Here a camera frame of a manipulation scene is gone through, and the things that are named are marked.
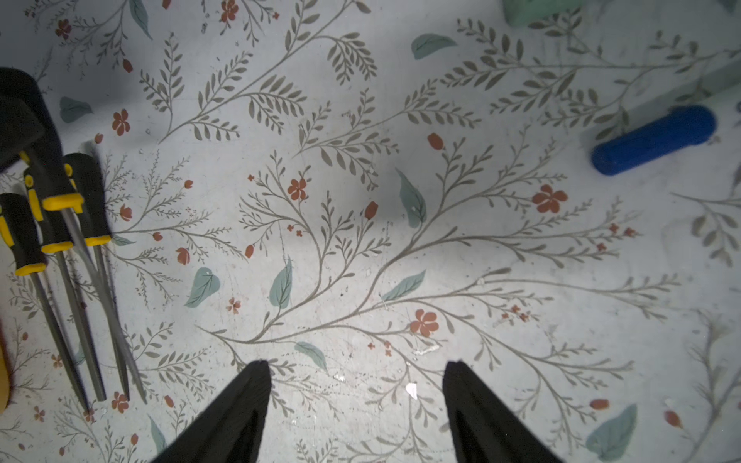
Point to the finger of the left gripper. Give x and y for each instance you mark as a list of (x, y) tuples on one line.
[(26, 126)]

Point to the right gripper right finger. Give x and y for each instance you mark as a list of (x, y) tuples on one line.
[(482, 426)]

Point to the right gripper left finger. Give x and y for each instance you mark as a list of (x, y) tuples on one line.
[(231, 428)]

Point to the yellow storage box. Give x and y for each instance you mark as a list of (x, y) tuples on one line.
[(5, 377)]

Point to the green file organizer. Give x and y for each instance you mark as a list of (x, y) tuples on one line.
[(524, 12)]

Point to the blue marker pen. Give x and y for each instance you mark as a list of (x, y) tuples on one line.
[(682, 128)]

